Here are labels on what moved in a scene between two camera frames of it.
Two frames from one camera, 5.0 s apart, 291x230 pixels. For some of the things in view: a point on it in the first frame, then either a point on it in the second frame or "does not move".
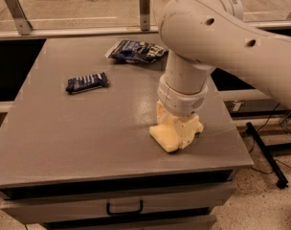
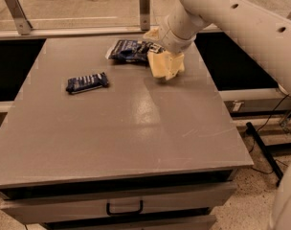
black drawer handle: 108,210 does not move
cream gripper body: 180,102 → 172,41
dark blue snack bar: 85,82 does not move
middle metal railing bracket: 145,8 does not move
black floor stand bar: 268,156 does not move
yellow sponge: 166,135 → 158,63
